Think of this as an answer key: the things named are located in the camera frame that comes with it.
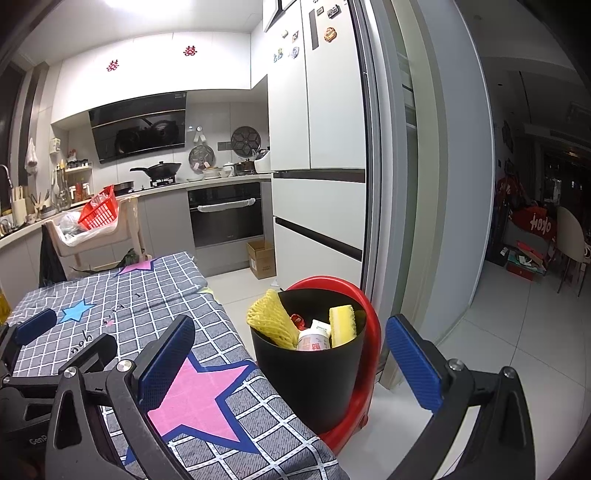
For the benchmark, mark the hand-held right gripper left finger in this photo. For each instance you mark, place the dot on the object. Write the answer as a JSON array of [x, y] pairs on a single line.
[[166, 364]]

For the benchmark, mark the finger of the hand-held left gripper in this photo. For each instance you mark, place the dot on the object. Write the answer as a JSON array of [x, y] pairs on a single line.
[[34, 325], [90, 353]]

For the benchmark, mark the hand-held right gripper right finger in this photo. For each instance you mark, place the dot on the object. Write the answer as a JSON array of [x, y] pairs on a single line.
[[411, 360]]

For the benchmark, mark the green sponge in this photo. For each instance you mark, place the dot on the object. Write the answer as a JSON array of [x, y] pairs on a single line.
[[344, 325]]

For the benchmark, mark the yellow foam net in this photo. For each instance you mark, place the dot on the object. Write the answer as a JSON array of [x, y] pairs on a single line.
[[270, 318]]

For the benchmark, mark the red wrapper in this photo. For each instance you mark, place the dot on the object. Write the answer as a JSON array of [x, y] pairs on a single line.
[[296, 319]]

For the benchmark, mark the gold foil bag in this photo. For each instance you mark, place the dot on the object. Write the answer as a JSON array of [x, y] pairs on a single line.
[[3, 304]]

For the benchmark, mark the red plastic chair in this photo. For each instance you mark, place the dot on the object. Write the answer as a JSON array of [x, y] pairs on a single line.
[[369, 350]]

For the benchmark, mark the black hanging cloth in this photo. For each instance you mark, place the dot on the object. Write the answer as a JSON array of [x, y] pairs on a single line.
[[48, 263]]

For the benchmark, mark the grey checked tablecloth with stars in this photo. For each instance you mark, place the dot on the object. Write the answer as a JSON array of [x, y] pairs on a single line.
[[138, 304]]

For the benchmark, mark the white liner bag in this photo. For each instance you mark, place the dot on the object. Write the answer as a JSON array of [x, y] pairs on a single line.
[[69, 226]]

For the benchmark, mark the beige utensil holder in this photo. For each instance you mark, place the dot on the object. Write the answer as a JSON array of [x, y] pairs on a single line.
[[19, 205]]

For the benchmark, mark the red plastic basket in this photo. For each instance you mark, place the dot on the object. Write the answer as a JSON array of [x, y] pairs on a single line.
[[99, 212]]

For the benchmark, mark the grey base cabinets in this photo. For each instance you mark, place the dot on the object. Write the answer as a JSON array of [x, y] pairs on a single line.
[[166, 221]]

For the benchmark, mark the brown cardboard box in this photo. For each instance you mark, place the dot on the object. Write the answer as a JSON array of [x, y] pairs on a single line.
[[262, 258]]

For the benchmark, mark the stack of flat boxes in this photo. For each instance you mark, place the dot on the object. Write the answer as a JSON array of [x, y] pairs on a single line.
[[524, 265]]

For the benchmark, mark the spice rack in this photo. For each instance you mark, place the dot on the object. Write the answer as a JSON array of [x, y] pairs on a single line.
[[78, 180]]

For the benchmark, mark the black built-in oven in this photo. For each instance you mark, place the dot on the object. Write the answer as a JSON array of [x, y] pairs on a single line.
[[226, 221]]

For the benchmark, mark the hanging plastic bag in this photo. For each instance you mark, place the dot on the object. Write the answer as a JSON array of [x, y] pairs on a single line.
[[31, 157]]

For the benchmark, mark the red shopping bag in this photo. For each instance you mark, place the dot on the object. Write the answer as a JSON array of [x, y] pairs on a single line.
[[538, 226]]

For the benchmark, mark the black wok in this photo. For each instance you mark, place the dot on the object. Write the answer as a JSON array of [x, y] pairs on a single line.
[[159, 170]]

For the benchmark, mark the white bowls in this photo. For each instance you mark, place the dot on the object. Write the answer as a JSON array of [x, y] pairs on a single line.
[[212, 173]]

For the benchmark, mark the white dining chair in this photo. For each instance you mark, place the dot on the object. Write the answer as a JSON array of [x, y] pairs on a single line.
[[570, 240]]

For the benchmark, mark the round metal steamer plate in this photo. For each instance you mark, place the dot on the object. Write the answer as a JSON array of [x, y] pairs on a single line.
[[244, 139], [202, 158]]

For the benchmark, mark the cooking pot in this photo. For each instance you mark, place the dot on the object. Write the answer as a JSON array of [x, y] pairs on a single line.
[[244, 167]]

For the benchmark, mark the black range hood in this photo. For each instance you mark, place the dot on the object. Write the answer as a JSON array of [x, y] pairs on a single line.
[[138, 129]]

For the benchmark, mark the white rice cooker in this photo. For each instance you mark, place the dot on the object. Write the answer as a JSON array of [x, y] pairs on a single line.
[[262, 162]]

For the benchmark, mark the white refrigerator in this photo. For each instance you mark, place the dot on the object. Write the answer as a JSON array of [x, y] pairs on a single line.
[[323, 115]]

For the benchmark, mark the red paper decoration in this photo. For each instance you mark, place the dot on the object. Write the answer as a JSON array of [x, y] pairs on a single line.
[[112, 65], [189, 50]]

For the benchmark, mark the group of fridge magnets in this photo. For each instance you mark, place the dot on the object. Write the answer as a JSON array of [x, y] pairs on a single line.
[[328, 34]]

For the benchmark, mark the white wall cabinets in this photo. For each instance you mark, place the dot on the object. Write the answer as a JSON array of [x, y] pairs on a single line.
[[138, 78]]

